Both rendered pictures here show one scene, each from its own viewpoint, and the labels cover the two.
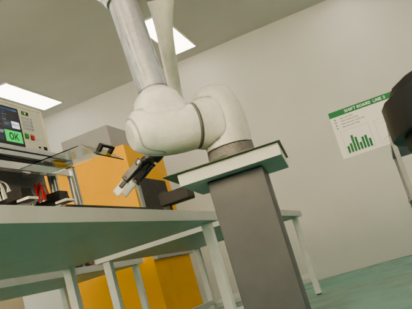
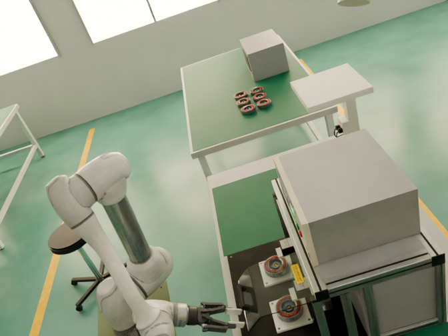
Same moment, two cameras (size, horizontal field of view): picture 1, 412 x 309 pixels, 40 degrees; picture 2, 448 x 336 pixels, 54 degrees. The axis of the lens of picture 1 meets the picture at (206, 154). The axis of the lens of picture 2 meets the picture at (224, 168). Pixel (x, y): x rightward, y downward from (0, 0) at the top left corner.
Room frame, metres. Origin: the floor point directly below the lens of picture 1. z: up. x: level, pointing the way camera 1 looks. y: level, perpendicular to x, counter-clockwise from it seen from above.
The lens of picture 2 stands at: (3.38, 0.24, 2.31)
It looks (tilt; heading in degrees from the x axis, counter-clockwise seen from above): 33 degrees down; 167
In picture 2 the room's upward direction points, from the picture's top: 20 degrees counter-clockwise
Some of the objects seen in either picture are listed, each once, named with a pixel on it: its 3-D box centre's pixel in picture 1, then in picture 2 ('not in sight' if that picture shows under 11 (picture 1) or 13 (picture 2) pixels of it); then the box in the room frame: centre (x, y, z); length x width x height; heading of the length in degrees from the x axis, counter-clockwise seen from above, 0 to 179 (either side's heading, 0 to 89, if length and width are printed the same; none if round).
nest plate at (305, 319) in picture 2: not in sight; (290, 312); (2.23, 0.55, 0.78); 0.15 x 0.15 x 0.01; 74
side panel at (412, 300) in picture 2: not in sight; (405, 302); (2.54, 0.88, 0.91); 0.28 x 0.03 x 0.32; 74
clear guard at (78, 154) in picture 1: (75, 162); (283, 287); (2.32, 0.54, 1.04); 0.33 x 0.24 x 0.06; 74
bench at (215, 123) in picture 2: not in sight; (253, 119); (-0.11, 1.45, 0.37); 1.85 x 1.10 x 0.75; 164
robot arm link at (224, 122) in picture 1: (217, 117); (117, 299); (1.81, -0.07, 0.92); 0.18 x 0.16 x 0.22; 114
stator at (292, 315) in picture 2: not in sight; (289, 309); (2.23, 0.55, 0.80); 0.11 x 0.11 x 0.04
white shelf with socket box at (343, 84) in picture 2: not in sight; (335, 119); (1.41, 1.40, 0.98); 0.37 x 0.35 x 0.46; 164
